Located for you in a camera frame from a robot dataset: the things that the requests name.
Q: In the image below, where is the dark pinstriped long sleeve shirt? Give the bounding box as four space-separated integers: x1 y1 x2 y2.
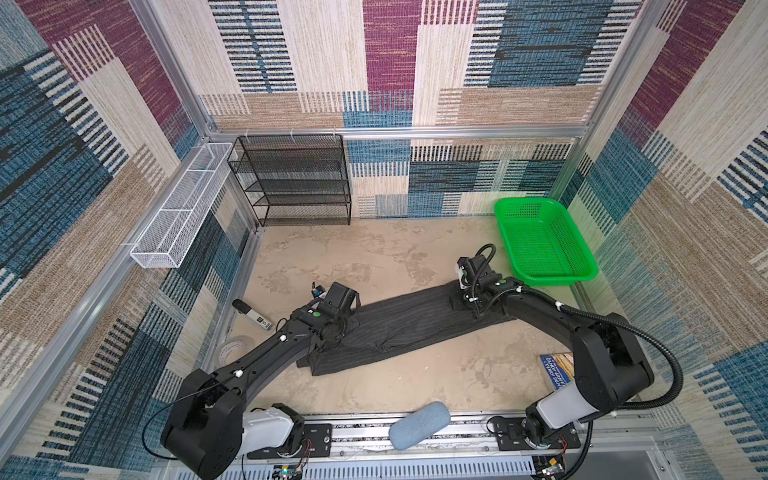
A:
296 281 513 376

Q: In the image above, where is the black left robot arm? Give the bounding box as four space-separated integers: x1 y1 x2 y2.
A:
160 283 360 479

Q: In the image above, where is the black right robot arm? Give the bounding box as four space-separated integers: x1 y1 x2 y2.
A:
457 254 654 449

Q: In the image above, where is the green plastic basket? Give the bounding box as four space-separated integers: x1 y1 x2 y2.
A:
494 198 599 287

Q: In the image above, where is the black white remote control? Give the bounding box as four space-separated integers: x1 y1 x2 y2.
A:
232 299 274 332

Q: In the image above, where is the clear tape roll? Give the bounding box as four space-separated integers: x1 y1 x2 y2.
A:
215 335 256 368

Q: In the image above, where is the colourful treehouse book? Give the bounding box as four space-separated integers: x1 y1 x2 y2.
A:
539 352 575 391

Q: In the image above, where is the blue-grey fuzzy microphone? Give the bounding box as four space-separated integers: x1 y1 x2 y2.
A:
389 402 451 451

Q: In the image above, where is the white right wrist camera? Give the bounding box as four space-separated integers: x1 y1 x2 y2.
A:
456 265 469 289

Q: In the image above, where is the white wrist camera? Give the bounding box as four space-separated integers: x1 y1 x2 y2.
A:
311 283 327 298
456 265 469 289

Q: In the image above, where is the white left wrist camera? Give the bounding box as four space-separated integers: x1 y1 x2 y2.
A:
311 283 327 298

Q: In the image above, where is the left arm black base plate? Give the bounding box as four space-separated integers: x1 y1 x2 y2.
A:
287 423 333 459

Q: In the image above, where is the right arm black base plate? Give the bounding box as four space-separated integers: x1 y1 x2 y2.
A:
486 415 582 451

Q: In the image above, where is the black corrugated cable conduit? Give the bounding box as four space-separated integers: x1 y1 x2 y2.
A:
470 242 685 480

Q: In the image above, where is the black wire mesh shelf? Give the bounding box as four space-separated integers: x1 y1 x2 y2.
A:
229 134 352 227

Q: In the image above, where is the white slotted cable duct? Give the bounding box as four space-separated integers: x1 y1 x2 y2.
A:
221 455 535 480

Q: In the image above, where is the white wire mesh tray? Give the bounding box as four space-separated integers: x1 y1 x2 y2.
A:
130 143 233 269

